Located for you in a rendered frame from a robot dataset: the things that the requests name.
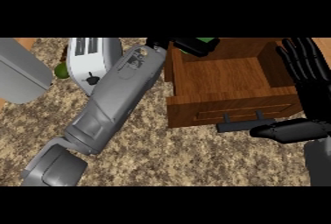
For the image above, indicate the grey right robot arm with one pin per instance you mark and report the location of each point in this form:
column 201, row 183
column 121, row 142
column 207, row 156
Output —
column 318, row 163

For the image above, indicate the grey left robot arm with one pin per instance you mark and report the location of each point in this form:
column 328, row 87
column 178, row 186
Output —
column 113, row 96

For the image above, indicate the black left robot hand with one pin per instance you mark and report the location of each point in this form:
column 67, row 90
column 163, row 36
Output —
column 189, row 44

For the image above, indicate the grey rounded appliance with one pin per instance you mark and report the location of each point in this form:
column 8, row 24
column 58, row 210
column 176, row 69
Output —
column 21, row 73

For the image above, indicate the brown wooden drawer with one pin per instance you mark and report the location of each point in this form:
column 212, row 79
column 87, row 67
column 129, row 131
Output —
column 232, row 87

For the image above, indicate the green round fruit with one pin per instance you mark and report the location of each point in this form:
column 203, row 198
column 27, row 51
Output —
column 62, row 70

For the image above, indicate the white toaster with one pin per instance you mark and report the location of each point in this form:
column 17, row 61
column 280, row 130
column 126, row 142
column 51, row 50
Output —
column 92, row 58

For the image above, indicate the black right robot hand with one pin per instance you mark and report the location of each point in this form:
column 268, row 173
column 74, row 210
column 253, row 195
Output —
column 306, row 96

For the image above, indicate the green cup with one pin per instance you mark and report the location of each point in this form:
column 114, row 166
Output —
column 206, row 40

